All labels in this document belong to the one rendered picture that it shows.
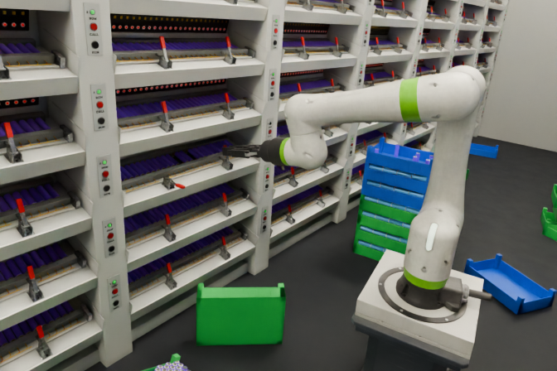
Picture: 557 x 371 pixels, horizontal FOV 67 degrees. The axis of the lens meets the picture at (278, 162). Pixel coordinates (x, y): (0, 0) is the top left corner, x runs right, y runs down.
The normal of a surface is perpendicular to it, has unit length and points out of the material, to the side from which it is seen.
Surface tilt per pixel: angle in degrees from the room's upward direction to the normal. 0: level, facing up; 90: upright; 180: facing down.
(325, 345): 0
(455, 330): 2
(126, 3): 107
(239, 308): 90
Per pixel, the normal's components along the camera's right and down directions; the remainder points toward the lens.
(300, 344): 0.07, -0.94
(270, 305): 0.10, 0.34
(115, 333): 0.77, 0.25
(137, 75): 0.72, 0.52
